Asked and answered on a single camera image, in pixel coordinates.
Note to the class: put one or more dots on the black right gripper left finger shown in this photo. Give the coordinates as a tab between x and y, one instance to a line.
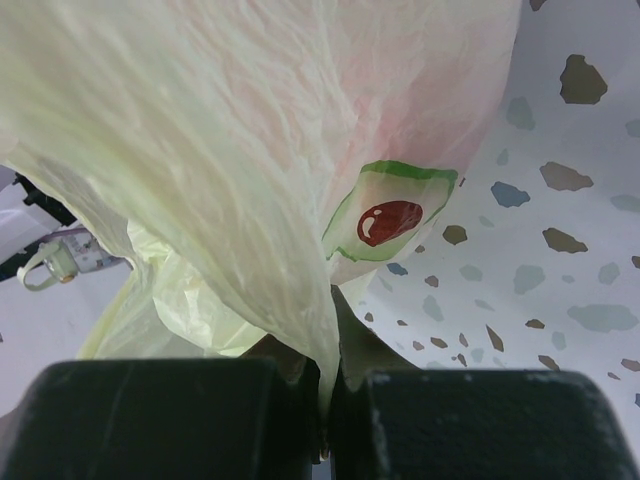
250	417

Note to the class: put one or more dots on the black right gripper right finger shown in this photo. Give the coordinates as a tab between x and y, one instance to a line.
392	420

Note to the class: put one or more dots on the pale green avocado-print plastic bag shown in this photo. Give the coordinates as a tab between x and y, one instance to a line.
246	156

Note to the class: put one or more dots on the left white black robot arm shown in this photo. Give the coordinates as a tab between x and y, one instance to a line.
42	242

